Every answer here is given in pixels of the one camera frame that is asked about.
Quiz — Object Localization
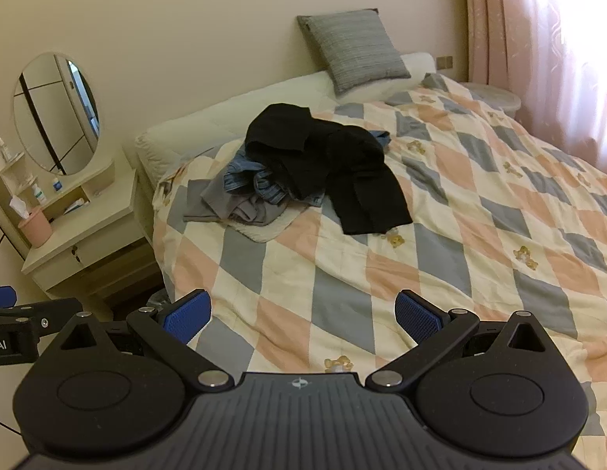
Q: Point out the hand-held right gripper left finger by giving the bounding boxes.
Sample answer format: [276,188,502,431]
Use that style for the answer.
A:
[39,290,236,393]

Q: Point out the white pillow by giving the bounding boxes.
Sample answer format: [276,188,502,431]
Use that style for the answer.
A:
[333,51,437,103]

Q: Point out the grey garment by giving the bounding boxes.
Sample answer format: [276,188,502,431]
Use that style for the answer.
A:
[183,176,289,228]

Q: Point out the pink cup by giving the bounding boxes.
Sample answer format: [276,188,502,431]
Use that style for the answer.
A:
[17,206,54,248]

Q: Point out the checked bear print quilt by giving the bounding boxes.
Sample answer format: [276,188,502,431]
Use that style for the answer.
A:
[152,72,607,470]

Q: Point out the cream dressing table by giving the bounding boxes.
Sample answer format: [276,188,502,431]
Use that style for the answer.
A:
[0,146,162,314]

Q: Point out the round white side table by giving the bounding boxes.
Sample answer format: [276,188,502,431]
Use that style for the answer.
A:
[460,81,522,118]

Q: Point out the pink curtain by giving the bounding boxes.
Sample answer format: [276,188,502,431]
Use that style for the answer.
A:
[462,0,607,179]

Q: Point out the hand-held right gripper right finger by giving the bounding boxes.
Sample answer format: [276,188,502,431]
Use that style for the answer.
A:
[365,290,555,393]

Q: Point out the grey striped pillow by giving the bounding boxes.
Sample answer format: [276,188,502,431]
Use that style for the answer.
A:
[297,8,412,96]

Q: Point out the cream cloth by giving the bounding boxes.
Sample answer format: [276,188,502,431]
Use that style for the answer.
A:
[225,203,304,244]

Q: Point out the oval mirror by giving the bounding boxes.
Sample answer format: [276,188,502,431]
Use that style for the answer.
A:
[12,51,101,177]

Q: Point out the blue striped garment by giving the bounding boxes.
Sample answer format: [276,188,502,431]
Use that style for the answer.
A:
[222,130,392,206]

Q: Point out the black pants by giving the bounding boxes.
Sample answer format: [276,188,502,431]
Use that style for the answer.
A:
[246,103,413,236]

